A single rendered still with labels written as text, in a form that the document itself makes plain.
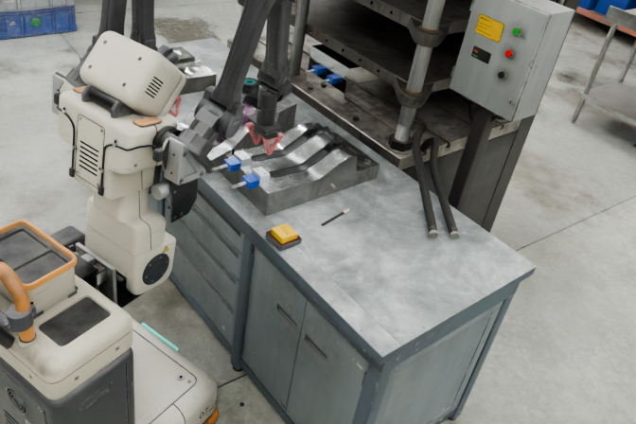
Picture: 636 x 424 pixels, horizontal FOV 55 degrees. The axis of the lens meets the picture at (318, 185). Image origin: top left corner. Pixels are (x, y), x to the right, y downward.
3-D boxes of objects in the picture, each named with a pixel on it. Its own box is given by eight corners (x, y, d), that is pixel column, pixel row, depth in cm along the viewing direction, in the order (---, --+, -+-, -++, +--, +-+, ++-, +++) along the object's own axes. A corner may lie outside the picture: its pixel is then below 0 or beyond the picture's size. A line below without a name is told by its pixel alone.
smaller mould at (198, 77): (174, 96, 256) (174, 80, 252) (157, 81, 265) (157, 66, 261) (215, 88, 268) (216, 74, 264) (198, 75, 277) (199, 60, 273)
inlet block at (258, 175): (234, 198, 192) (235, 184, 189) (225, 190, 195) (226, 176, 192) (268, 187, 200) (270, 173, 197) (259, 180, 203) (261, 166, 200)
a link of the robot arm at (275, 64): (256, -37, 142) (294, -16, 140) (270, -50, 145) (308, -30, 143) (254, 80, 180) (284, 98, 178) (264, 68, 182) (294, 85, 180)
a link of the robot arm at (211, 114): (190, 121, 152) (207, 132, 151) (214, 90, 154) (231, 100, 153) (198, 135, 160) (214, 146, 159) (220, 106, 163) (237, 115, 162)
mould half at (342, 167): (265, 216, 197) (270, 182, 190) (222, 175, 213) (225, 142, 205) (376, 178, 226) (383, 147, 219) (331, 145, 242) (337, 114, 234)
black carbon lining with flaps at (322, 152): (272, 184, 200) (275, 160, 195) (245, 160, 210) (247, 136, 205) (350, 160, 221) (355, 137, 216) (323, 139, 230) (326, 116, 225)
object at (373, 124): (397, 171, 247) (401, 156, 243) (226, 49, 325) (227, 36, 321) (518, 130, 296) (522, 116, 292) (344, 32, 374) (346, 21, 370)
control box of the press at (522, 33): (430, 332, 276) (544, 15, 195) (383, 291, 295) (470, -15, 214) (461, 314, 289) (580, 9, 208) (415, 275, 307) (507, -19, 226)
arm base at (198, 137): (162, 134, 151) (198, 154, 146) (182, 110, 153) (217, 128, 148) (177, 151, 158) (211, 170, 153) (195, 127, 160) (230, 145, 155)
